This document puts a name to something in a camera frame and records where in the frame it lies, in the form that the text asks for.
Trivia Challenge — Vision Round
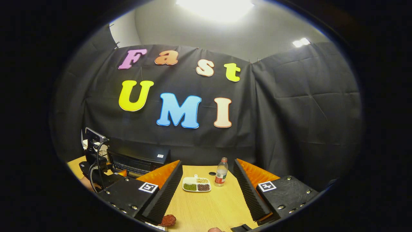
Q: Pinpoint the large ceiling light panel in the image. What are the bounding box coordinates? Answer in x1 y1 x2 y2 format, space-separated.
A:
175 0 255 22

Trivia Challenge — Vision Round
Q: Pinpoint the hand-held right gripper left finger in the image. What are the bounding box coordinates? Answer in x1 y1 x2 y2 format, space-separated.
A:
97 160 183 225

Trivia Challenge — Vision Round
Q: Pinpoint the red meat piece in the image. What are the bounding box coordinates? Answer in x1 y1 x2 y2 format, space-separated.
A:
160 214 177 227

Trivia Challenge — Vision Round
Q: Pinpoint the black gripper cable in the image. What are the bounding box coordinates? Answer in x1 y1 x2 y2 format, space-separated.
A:
89 139 109 192

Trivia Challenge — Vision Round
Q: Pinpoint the white divided plate of beans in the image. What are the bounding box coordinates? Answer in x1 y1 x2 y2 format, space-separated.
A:
182 174 212 193

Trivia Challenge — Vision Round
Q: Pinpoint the red label plastic water bottle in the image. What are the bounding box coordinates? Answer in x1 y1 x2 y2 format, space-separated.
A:
215 157 229 187

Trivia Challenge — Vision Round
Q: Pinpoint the black electric oven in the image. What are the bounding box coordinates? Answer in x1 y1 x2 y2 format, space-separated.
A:
106 139 171 178

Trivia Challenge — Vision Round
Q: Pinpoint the black backdrop cloth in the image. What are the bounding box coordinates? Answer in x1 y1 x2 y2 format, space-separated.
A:
51 24 364 190

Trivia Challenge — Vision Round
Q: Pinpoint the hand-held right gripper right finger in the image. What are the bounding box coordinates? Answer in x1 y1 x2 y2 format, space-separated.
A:
233 159 320 226

